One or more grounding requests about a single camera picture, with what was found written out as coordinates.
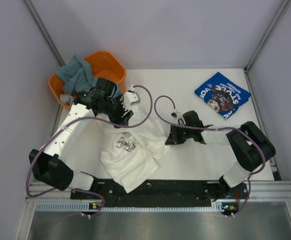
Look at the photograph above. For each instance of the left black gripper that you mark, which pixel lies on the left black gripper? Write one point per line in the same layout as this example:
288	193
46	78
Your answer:
124	119

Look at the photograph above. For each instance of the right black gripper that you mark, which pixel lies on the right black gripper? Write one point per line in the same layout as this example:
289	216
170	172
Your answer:
173	138

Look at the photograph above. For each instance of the white t shirt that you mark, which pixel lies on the white t shirt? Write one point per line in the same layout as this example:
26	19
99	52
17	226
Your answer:
130	156

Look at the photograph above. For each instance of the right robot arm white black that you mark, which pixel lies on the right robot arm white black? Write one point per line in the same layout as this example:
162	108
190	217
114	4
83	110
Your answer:
250	146

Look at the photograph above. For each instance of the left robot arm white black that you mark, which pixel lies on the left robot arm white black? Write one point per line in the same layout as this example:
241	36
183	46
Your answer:
49	165

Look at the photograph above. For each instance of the orange plastic basket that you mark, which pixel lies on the orange plastic basket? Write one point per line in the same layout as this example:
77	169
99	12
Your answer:
104	65

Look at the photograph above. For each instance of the blue folded t shirt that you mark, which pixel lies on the blue folded t shirt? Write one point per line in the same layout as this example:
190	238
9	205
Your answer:
222	95

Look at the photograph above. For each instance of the teal grey t shirt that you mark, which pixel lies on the teal grey t shirt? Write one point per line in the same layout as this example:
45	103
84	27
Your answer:
76	75

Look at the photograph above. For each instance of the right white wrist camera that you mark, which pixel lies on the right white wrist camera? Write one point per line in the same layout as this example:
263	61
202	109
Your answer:
178	116

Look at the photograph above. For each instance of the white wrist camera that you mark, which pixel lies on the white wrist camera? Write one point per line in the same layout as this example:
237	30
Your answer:
178	116
130	98

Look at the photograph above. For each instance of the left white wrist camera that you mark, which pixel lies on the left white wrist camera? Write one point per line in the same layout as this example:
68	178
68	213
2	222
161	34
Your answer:
130	98

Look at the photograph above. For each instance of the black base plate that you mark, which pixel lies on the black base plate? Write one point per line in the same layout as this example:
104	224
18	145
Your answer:
155	193

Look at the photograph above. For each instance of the aluminium frame rail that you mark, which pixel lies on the aluminium frame rail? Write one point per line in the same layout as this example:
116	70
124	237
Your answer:
36	188

